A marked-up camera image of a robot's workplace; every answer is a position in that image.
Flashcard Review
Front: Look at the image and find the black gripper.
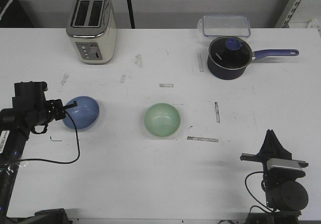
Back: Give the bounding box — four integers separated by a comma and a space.
25, 99, 77, 134
240, 130, 308, 170

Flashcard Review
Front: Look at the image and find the metal shelf rack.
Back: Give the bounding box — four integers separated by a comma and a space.
275, 0, 320, 28

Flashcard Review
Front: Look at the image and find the clear plastic food container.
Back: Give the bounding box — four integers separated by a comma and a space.
197, 15, 251, 38

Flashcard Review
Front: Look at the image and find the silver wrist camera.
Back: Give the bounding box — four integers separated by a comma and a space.
266, 158, 302, 171

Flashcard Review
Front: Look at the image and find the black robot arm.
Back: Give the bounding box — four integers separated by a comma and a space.
1, 97, 77, 217
240, 130, 308, 223

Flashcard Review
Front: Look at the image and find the blue bowl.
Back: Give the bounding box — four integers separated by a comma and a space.
62, 96, 100, 131

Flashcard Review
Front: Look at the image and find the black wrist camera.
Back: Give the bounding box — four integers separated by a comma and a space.
12, 81, 48, 111

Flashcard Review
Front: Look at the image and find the green bowl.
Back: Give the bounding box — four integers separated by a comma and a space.
144, 103, 181, 138

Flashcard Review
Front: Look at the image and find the dark blue saucepan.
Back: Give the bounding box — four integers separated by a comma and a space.
207, 36, 299, 80

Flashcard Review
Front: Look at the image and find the cream two-slot toaster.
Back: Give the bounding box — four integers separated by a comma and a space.
66, 0, 117, 65

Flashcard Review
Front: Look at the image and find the black tripod pole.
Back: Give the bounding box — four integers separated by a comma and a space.
126, 0, 135, 29

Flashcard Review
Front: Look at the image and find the glass saucepan lid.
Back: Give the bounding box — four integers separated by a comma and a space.
209, 36, 252, 70

